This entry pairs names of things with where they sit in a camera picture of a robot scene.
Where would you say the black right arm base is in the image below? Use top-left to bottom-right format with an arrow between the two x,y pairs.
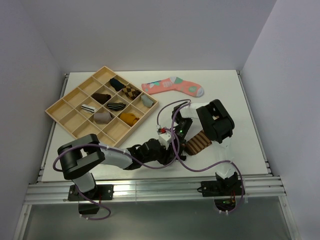
197,172 -> 246,214

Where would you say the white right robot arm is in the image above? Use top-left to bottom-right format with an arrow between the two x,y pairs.
171,99 -> 239,195

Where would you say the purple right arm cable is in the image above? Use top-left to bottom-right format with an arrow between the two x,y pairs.
156,99 -> 247,216

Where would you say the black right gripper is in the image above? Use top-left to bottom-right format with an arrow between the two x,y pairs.
170,117 -> 194,160

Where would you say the brown argyle rolled sock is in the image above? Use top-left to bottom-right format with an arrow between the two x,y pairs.
121,85 -> 141,100

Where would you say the brown striped sock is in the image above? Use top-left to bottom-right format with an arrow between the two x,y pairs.
184,130 -> 212,156

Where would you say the dark brown rolled sock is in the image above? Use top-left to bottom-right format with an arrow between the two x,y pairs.
91,92 -> 112,105

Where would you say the aluminium front rail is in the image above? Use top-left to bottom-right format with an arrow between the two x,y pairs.
23,175 -> 287,205

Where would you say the black striped rolled sock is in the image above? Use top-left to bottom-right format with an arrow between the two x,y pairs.
106,102 -> 127,112

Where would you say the beige grey rolled sock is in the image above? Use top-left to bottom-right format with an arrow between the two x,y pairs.
93,112 -> 113,125

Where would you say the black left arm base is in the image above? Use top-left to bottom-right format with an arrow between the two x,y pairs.
67,184 -> 114,221

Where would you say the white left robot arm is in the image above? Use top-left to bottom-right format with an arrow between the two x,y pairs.
52,133 -> 176,200

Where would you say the wooden compartment tray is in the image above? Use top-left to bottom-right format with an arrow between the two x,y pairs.
45,66 -> 159,147

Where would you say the white black rolled sock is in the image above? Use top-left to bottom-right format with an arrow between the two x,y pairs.
80,104 -> 97,114

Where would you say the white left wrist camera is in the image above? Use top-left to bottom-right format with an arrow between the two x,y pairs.
158,128 -> 172,148

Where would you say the dark navy rolled sock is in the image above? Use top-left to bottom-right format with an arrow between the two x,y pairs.
109,77 -> 126,92

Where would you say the mustard rolled sock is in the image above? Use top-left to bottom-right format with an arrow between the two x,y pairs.
119,112 -> 140,127

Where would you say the pink patterned sock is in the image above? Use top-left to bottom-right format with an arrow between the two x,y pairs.
141,76 -> 205,98

